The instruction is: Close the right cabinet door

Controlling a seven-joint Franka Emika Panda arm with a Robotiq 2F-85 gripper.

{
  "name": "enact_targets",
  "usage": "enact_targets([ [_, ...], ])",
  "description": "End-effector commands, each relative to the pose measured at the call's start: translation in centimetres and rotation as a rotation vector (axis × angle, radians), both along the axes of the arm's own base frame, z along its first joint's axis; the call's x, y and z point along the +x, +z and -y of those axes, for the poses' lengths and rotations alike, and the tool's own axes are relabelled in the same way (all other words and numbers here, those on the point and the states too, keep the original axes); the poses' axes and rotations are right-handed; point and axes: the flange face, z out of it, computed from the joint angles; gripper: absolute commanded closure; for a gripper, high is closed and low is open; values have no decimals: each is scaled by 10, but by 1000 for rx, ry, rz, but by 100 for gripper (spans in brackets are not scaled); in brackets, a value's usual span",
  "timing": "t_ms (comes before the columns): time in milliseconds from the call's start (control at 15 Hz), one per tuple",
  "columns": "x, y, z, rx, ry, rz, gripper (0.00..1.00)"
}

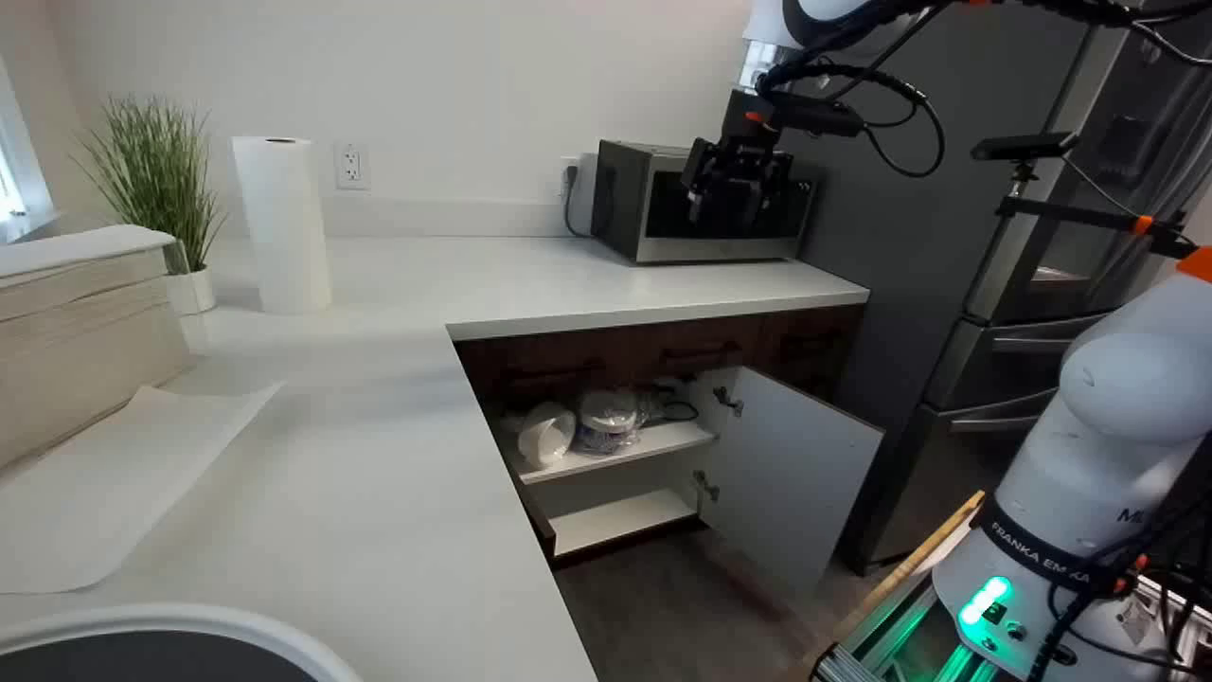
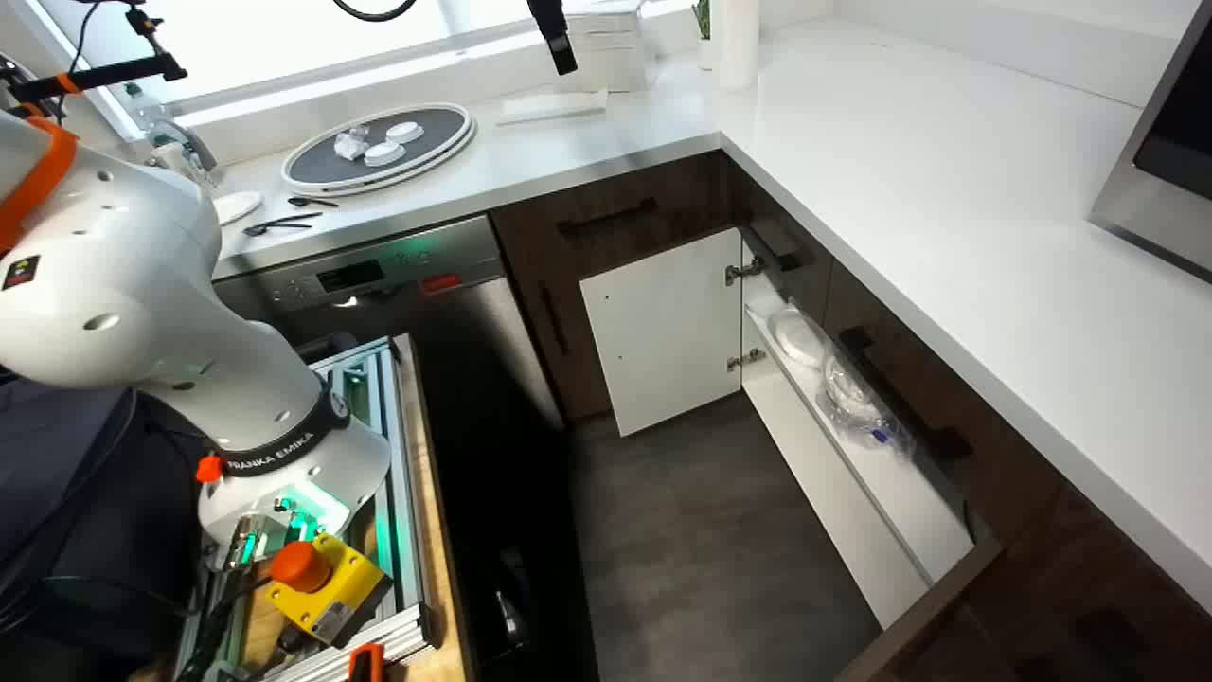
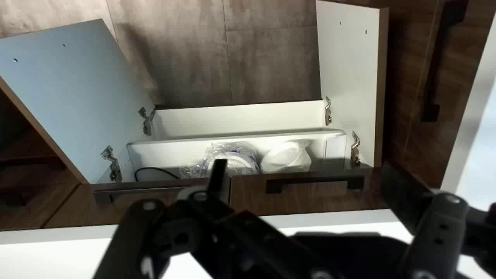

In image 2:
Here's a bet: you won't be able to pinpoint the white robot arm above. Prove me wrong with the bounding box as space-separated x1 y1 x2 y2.
0 112 391 542

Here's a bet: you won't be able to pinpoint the left white-backed cabinet door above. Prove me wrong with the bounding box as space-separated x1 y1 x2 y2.
580 230 748 435

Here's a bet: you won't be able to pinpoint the white cabinet shelf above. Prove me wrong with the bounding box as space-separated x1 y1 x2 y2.
741 282 972 626

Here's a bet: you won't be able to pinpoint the stainless steel dishwasher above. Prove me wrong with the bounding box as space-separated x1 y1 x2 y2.
215 216 559 429

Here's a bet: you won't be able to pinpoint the white stacked plates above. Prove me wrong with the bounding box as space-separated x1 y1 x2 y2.
768 309 827 369

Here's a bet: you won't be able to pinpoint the clear glass bowl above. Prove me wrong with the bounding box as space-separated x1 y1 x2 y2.
823 355 884 429

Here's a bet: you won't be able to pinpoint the round grey tray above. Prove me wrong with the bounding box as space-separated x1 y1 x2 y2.
282 107 479 197

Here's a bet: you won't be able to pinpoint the black scissors on counter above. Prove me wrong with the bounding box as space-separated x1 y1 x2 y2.
243 197 336 235

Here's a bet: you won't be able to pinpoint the yellow emergency stop box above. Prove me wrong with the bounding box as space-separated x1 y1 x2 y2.
269 533 385 648

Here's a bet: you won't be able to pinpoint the stainless steel microwave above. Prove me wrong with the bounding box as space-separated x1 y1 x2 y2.
1091 0 1212 282

